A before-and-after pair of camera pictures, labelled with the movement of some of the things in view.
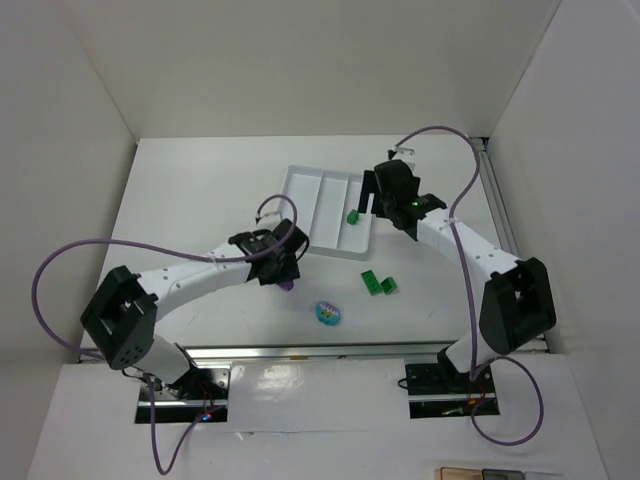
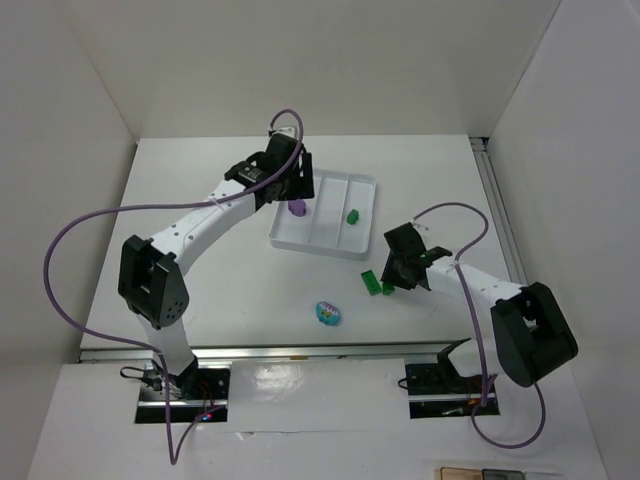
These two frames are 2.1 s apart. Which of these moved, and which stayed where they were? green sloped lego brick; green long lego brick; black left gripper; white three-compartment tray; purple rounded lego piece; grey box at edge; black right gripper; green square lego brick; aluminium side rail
Moved: black right gripper; purple rounded lego piece; black left gripper
Stayed: green sloped lego brick; grey box at edge; white three-compartment tray; green square lego brick; aluminium side rail; green long lego brick
